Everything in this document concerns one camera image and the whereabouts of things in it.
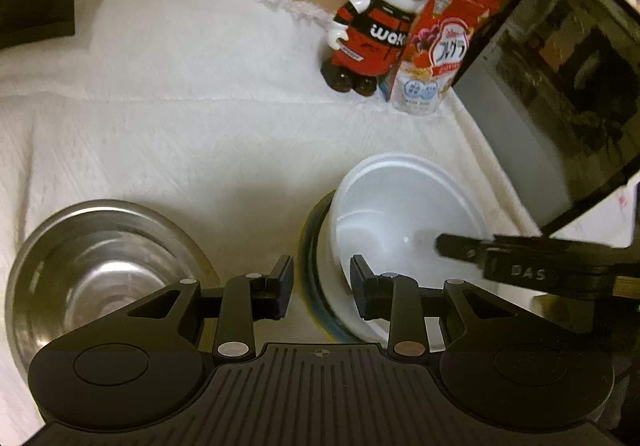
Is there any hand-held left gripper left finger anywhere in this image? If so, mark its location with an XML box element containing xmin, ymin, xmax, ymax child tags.
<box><xmin>127</xmin><ymin>255</ymin><xmax>295</xmax><ymax>360</ymax></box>

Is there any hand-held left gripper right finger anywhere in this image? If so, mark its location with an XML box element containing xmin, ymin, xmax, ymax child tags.
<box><xmin>350</xmin><ymin>254</ymin><xmax>506</xmax><ymax>360</ymax></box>

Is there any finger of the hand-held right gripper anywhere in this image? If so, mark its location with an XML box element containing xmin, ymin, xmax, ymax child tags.
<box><xmin>436</xmin><ymin>233</ymin><xmax>496</xmax><ymax>264</ymax></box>

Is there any dark plate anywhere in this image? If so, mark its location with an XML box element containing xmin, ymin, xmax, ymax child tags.
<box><xmin>299</xmin><ymin>190</ymin><xmax>388</xmax><ymax>345</ymax></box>

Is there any white plastic bowl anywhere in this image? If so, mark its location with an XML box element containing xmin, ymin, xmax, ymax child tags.
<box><xmin>327</xmin><ymin>153</ymin><xmax>490</xmax><ymax>345</ymax></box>

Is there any stainless steel bowl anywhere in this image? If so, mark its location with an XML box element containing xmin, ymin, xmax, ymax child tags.
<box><xmin>5</xmin><ymin>199</ymin><xmax>222</xmax><ymax>373</ymax></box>

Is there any red cereal bag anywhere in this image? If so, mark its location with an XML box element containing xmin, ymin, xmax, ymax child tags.
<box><xmin>378</xmin><ymin>0</ymin><xmax>501</xmax><ymax>118</ymax></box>

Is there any white cloth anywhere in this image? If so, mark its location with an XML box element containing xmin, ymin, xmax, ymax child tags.
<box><xmin>0</xmin><ymin>0</ymin><xmax>556</xmax><ymax>427</ymax></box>

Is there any microwave oven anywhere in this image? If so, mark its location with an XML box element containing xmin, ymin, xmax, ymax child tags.
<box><xmin>452</xmin><ymin>0</ymin><xmax>640</xmax><ymax>249</ymax></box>

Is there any red and black robot figurine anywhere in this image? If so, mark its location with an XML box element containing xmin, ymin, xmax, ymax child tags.
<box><xmin>321</xmin><ymin>0</ymin><xmax>439</xmax><ymax>95</ymax></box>

